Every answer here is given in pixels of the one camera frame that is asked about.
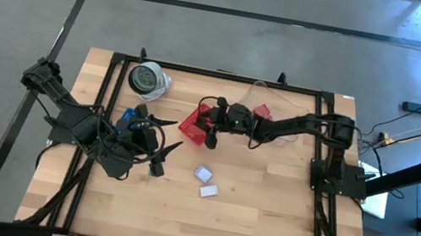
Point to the yellow white power strip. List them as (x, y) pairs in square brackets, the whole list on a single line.
[(385, 139)]

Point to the blue plastic basket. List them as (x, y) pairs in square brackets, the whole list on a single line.
[(128, 114)]

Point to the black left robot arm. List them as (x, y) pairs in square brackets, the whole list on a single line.
[(76, 125)]

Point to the red box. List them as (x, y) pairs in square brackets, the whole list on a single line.
[(263, 111)]

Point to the clear plastic tray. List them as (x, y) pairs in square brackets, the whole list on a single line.
[(282, 100)]

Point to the white box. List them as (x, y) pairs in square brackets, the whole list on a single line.
[(209, 191)]

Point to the black aluminium table frame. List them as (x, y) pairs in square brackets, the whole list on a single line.
[(222, 74)]

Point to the white sheet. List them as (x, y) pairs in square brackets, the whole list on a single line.
[(376, 206)]

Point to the black floor foot bar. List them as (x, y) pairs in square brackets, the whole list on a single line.
[(420, 108)]

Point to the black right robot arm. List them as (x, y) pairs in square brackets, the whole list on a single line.
[(303, 127)]

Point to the light blue box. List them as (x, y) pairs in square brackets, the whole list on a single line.
[(203, 174)]

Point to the red plastic basket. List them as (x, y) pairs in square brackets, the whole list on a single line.
[(191, 130)]

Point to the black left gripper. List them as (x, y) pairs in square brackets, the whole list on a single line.
[(144, 139)]

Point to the teal box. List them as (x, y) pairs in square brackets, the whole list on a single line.
[(150, 170)]

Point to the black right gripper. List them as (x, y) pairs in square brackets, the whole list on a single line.
[(236, 120)]

